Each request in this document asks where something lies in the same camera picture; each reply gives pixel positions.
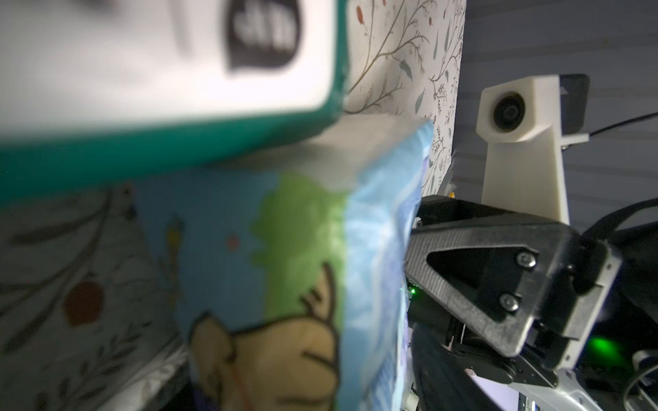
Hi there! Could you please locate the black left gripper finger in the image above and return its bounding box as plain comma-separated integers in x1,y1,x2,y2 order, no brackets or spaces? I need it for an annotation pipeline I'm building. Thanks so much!
405,213,579,357

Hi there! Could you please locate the green white box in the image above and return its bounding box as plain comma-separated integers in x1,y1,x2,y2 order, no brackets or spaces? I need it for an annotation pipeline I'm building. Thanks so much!
1,1,349,205

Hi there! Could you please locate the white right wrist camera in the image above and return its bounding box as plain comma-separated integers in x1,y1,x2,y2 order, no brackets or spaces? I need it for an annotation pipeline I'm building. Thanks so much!
476,74,590,224

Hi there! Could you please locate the floral table mat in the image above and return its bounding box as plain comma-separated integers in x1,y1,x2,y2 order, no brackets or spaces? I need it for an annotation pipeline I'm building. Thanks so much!
1,1,466,410

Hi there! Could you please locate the light blue tissue pack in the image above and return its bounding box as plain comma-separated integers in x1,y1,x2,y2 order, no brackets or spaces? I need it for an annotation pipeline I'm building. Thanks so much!
135,114,434,410

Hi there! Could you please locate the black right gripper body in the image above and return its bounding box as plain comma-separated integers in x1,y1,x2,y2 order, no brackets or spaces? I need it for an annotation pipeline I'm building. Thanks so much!
411,196,657,410

